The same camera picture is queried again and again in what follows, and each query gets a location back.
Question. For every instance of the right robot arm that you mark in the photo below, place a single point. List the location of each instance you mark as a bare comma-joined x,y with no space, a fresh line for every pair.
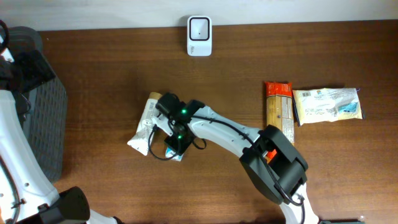
274,166

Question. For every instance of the teal tissue pack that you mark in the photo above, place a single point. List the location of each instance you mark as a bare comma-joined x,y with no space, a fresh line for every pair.
170,154

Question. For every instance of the orange spaghetti packet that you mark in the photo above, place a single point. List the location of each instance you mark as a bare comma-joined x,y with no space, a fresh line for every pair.
279,108

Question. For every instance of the white barcode scanner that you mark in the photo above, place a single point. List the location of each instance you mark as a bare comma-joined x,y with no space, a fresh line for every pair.
199,36

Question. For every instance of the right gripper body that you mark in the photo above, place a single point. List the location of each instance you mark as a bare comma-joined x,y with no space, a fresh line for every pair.
173,144

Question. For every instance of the cream snack bag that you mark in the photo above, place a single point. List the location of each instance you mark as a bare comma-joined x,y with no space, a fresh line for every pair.
326,105

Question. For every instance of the white cream tube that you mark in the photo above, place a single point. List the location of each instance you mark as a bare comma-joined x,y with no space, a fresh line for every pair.
140,140

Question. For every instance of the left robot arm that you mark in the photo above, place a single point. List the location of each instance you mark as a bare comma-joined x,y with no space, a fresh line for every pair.
27,196

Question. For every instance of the grey plastic mesh basket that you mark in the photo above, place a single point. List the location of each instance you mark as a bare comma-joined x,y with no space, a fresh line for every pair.
41,103

